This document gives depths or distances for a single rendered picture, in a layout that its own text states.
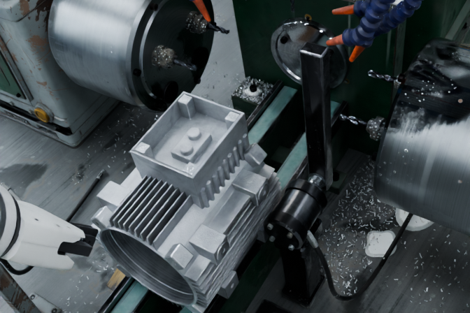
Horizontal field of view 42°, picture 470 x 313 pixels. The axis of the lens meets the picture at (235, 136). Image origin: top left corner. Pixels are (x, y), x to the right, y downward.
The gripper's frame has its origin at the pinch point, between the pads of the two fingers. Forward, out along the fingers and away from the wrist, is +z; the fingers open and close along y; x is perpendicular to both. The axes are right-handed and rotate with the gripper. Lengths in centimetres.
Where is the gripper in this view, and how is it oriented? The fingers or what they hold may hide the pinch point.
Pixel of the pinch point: (80, 237)
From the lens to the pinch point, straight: 79.7
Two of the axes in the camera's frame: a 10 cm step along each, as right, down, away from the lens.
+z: 3.8, 2.4, 8.9
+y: 8.4, 3.2, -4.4
